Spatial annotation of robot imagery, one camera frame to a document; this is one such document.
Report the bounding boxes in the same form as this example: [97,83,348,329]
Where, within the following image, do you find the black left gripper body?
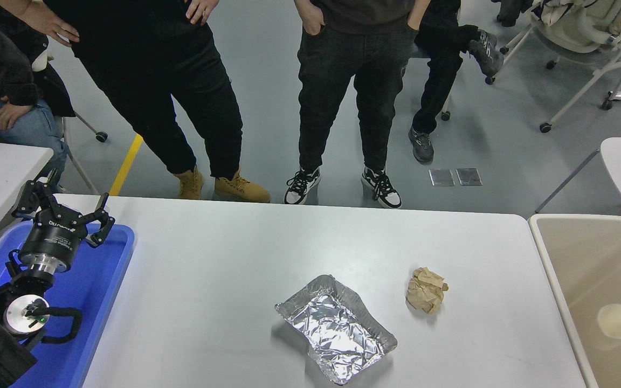
[19,207,89,264]

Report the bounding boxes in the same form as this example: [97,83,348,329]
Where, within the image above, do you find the white paper cup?
[597,303,621,340]

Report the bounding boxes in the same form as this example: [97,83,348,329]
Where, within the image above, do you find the crinkled foil tray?
[274,274,398,386]

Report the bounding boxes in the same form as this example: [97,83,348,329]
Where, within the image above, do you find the person's hand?
[0,103,35,133]

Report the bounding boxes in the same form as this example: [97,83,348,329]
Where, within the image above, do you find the person's right hand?
[301,3,325,36]
[19,5,80,47]

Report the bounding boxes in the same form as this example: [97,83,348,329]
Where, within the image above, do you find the person's left hand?
[408,4,429,30]
[187,0,219,26]

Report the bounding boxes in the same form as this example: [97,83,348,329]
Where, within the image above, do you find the large pale plastic bin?
[528,214,621,388]

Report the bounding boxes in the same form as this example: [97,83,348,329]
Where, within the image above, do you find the blue plastic tray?
[0,221,136,388]

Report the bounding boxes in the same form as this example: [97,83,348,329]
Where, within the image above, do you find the wheeled chair with white back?
[33,51,110,195]

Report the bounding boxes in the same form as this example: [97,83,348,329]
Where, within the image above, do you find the metal floor plate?
[456,168,483,186]
[429,169,456,187]

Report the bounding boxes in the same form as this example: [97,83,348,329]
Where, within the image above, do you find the crumpled tan paper ball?
[406,268,449,315]

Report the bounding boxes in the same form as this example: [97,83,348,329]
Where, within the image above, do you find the beige jacket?
[532,0,621,53]

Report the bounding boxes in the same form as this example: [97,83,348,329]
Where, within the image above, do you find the dark bag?
[495,0,533,26]

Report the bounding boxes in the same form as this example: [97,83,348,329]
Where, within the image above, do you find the white frame wheeled chair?
[485,0,621,134]

